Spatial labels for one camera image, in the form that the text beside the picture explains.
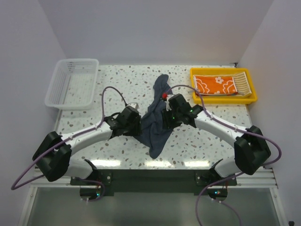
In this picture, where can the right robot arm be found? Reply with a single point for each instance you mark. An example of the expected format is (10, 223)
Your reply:
(250, 148)

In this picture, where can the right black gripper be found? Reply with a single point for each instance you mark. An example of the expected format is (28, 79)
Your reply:
(167, 120)

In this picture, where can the yellow striped Doraemon towel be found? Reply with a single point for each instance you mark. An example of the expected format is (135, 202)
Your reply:
(241, 83)

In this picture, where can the dark grey towel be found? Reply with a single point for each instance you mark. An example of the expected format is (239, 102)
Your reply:
(153, 135)

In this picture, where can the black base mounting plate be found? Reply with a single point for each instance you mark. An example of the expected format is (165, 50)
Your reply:
(96, 183)

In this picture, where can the orange white patterned cloth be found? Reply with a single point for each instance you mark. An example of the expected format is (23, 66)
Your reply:
(215, 85)

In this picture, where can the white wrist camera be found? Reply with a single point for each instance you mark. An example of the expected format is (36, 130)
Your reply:
(134, 105)
(168, 108)

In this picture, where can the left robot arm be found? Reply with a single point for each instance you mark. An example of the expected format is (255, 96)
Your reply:
(53, 157)

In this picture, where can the yellow plastic tray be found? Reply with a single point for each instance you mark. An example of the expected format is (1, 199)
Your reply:
(225, 99)

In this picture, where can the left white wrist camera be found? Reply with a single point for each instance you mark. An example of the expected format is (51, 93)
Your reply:
(134, 105)

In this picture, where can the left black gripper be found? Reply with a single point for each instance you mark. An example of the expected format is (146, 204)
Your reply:
(137, 130)

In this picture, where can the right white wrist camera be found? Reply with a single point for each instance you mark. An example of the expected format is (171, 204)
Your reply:
(168, 108)

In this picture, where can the white plastic laundry basket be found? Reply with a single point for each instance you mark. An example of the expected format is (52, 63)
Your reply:
(72, 85)

